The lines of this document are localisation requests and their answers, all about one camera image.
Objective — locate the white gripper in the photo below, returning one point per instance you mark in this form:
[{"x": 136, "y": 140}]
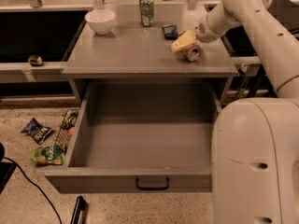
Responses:
[{"x": 205, "y": 32}]

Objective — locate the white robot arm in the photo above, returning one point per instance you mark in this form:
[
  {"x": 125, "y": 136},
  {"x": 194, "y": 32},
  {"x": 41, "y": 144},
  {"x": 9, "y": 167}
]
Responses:
[{"x": 255, "y": 141}]

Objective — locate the green soda can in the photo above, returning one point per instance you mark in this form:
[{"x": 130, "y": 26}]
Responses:
[{"x": 146, "y": 12}]

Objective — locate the grey open top drawer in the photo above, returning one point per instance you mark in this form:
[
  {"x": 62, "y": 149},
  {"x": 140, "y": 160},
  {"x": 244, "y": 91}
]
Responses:
[{"x": 127, "y": 131}]

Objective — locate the dark blue small packet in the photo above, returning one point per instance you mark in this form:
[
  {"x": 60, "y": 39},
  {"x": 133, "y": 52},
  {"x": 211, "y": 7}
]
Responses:
[{"x": 170, "y": 32}]

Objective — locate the grey cabinet with top surface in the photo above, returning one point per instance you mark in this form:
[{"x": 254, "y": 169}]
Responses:
[{"x": 132, "y": 50}]

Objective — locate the white ceramic bowl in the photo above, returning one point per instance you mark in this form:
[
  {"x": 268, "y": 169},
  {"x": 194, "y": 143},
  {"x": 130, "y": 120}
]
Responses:
[{"x": 101, "y": 21}]

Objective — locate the green patterned snack bag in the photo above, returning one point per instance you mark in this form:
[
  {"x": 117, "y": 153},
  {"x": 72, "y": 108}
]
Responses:
[{"x": 70, "y": 118}]

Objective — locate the small red ball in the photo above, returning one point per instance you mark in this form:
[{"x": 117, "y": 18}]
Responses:
[{"x": 71, "y": 131}]

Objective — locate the yellow black tape measure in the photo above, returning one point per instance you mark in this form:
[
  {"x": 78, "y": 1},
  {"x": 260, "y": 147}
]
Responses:
[{"x": 35, "y": 60}]

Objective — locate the checkered snack packet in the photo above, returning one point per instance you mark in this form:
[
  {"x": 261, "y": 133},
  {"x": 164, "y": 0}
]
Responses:
[{"x": 63, "y": 140}]

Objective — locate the blue chip bag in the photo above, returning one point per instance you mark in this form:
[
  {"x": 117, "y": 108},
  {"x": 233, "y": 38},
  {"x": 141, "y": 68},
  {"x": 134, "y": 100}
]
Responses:
[{"x": 37, "y": 131}]

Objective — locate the green snack pouch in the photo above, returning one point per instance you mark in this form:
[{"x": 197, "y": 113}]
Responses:
[{"x": 52, "y": 155}]

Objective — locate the black stick object on floor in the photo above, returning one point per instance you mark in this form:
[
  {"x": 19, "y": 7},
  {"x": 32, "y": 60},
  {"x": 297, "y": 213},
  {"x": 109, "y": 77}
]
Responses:
[{"x": 80, "y": 206}]

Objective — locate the black device at left edge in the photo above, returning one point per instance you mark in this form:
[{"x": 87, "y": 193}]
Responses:
[{"x": 7, "y": 168}]

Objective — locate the black drawer handle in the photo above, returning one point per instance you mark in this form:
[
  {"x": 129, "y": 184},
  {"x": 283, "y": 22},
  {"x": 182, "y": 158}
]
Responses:
[{"x": 152, "y": 184}]

